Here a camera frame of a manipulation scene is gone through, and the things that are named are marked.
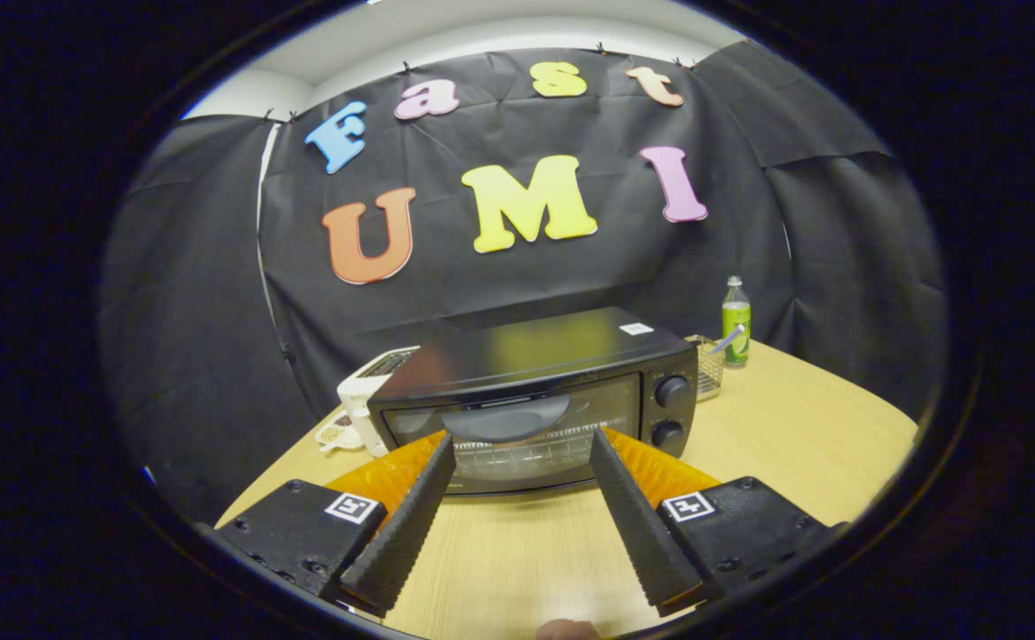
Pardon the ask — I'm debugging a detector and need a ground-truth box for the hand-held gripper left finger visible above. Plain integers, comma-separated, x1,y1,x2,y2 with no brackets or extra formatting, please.
206,432,458,616

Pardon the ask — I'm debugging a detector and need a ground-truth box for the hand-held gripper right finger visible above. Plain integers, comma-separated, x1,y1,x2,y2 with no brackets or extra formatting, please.
589,427,847,619

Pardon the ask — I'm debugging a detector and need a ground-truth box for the black toaster oven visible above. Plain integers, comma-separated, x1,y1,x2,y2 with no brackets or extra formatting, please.
366,307,699,497

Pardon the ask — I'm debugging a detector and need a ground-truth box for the white pop-up toaster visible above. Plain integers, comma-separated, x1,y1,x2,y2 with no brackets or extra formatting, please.
337,346,421,458

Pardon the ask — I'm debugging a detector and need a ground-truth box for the small white dish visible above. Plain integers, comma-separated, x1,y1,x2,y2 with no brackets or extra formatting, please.
315,411,365,452

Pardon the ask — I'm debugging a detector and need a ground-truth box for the green label drink bottle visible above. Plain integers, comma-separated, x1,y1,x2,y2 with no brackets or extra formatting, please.
722,276,752,368

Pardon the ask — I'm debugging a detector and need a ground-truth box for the wire mesh basket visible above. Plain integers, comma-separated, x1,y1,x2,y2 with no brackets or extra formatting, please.
685,334,726,402

